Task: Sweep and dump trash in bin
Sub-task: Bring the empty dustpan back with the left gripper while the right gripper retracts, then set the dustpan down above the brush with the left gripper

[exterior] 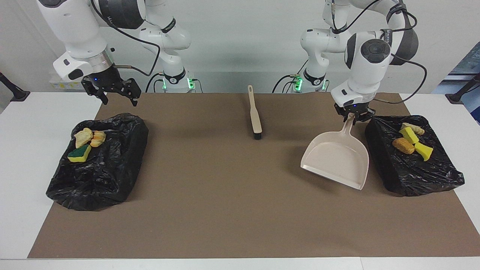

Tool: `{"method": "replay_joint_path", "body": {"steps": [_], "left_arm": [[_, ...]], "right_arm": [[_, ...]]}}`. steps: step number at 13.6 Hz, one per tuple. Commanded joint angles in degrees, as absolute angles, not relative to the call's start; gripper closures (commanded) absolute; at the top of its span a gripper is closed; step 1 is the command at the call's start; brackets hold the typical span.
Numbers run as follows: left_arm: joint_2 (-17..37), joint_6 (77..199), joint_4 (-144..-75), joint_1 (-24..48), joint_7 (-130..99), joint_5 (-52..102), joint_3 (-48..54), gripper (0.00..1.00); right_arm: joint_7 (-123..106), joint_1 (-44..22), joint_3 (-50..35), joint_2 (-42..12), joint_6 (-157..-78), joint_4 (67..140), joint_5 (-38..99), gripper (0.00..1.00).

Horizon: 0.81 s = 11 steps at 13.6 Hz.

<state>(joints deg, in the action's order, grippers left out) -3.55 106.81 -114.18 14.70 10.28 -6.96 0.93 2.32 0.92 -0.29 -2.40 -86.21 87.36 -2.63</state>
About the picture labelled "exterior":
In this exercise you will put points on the small orange tan bread toy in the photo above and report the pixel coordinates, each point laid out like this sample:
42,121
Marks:
98,138

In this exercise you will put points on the white box by wall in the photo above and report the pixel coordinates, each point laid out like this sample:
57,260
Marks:
62,85

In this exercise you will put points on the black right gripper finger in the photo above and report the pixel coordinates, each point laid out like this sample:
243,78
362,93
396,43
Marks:
132,90
98,93

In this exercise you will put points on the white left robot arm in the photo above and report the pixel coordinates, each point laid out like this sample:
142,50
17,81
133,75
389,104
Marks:
369,63

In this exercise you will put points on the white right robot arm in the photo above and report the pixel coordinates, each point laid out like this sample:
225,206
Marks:
71,22

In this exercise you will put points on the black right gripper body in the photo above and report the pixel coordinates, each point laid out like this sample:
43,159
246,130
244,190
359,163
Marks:
107,79

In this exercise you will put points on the striped croissant toy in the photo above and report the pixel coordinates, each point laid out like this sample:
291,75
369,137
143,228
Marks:
415,129

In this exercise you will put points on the brown table mat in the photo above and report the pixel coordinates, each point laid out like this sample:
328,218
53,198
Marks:
225,232

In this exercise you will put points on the blue grey background panel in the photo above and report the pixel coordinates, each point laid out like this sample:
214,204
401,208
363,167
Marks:
468,63

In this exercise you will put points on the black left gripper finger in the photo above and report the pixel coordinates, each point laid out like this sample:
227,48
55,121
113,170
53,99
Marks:
363,117
343,116

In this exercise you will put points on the pale bread toy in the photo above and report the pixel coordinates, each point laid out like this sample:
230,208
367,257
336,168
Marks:
82,137

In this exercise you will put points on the taut black bag lined bin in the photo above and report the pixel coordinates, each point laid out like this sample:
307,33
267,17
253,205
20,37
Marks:
412,174

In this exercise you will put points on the black stand foot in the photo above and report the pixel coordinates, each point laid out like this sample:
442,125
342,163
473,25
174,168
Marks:
455,98
17,94

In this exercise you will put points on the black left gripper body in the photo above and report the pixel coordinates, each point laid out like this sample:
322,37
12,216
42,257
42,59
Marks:
354,108

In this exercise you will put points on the beige plastic dustpan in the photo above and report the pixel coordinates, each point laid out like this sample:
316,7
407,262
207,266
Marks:
337,157

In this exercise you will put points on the beige brush with black bristles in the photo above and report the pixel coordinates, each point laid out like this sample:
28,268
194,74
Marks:
256,120

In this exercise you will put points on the brown nugget toy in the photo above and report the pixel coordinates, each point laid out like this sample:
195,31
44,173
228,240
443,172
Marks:
403,145

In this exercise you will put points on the yellow and green sponge piece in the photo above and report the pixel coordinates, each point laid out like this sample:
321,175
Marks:
80,153

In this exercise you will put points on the open black bag lined bin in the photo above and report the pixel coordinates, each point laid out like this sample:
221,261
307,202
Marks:
105,176

